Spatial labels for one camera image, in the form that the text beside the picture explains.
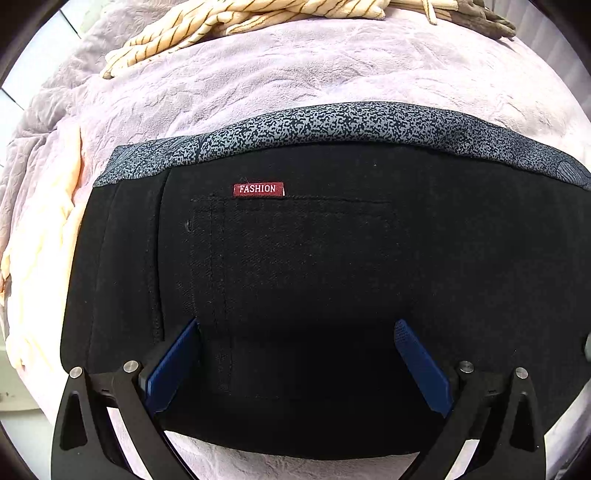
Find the cream striped garment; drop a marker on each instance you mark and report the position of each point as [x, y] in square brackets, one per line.
[194, 27]

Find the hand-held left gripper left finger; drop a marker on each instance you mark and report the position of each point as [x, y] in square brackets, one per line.
[173, 364]

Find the peach cloth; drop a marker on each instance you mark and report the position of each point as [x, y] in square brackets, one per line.
[41, 258]

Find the lilac embossed plush blanket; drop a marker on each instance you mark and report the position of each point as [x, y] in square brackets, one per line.
[323, 69]

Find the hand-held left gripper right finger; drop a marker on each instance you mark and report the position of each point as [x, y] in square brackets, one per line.
[422, 364]

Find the black pants with patterned waistband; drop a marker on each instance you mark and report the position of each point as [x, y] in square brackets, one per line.
[300, 277]

